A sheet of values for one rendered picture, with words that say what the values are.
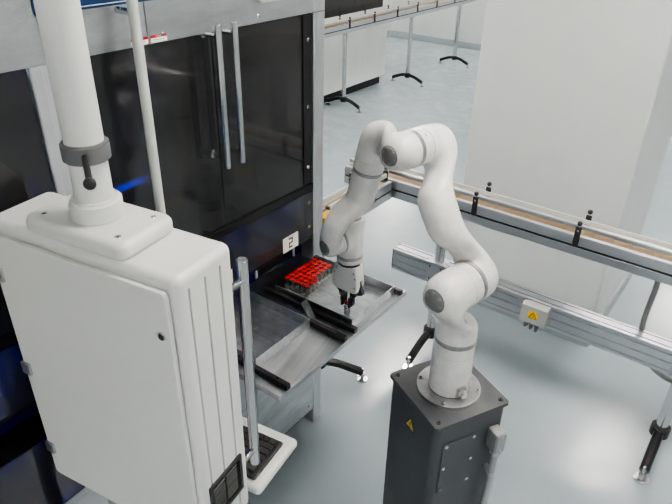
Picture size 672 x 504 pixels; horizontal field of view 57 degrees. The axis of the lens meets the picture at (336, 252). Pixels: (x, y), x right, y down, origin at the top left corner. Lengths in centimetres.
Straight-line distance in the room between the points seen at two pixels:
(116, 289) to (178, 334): 14
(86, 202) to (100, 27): 49
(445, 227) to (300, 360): 64
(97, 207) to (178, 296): 24
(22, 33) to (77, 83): 35
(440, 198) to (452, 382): 54
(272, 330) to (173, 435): 80
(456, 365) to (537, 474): 123
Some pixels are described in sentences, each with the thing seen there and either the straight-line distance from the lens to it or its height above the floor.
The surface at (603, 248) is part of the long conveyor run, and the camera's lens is 272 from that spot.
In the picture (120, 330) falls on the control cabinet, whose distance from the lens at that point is 125.
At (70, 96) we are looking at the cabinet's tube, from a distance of 117.
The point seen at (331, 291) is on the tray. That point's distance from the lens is 225.
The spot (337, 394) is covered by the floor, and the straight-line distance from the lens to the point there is 312.
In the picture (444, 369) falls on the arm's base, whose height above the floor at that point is 97.
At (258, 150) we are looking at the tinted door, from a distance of 202.
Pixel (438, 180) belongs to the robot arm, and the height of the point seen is 149.
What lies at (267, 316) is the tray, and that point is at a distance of 213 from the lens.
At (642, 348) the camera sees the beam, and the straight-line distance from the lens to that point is 291.
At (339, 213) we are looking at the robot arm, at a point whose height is 130.
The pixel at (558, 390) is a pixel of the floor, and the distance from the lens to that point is 336.
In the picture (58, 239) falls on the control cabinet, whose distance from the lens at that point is 128.
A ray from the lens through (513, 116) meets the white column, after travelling 334.
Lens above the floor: 213
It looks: 30 degrees down
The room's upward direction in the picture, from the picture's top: 1 degrees clockwise
